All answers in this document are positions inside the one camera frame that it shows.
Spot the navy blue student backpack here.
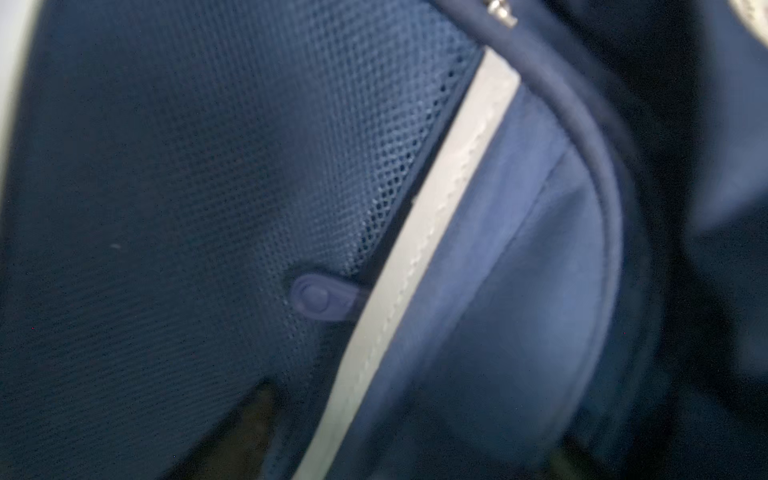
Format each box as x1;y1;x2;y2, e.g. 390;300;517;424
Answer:
1;1;767;479

